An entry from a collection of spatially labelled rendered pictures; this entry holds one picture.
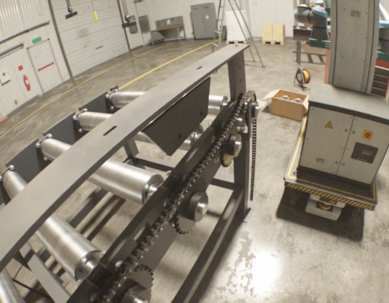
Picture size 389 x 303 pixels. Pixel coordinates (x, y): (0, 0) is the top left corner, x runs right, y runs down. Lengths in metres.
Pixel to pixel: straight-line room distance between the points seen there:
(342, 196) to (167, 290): 1.24
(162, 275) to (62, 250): 0.95
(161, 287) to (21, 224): 1.21
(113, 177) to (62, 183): 0.42
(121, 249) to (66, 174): 0.24
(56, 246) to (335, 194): 1.40
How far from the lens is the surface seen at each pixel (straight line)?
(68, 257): 0.57
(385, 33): 1.73
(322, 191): 1.40
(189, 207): 0.54
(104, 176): 0.72
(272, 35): 8.33
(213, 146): 0.63
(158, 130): 0.48
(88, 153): 0.31
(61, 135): 1.36
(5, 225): 0.31
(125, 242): 0.47
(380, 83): 2.53
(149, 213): 0.50
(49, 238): 0.65
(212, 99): 1.02
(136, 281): 0.48
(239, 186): 1.31
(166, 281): 1.42
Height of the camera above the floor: 1.31
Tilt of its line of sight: 37 degrees down
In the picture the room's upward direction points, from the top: 11 degrees counter-clockwise
